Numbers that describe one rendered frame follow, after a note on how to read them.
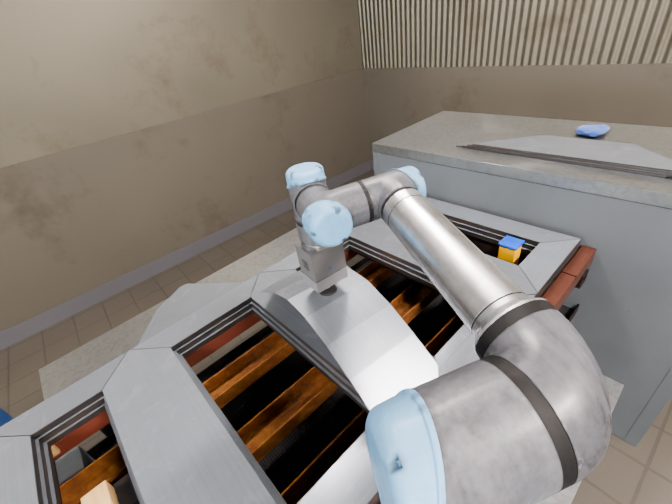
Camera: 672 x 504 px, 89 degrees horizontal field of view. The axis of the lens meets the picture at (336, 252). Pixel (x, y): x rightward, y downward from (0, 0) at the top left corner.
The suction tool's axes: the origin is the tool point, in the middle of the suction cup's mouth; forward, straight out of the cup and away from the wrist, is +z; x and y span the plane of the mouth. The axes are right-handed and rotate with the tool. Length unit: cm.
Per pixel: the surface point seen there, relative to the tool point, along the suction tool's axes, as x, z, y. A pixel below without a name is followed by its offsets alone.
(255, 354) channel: -27.0, 32.5, 16.5
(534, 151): -3, -5, -95
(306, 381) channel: -6.6, 32.2, 9.5
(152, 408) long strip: -13.7, 15.6, 45.0
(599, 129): 5, -6, -126
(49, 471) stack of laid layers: -17, 19, 68
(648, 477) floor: 66, 102, -82
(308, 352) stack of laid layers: -3.2, 17.7, 7.7
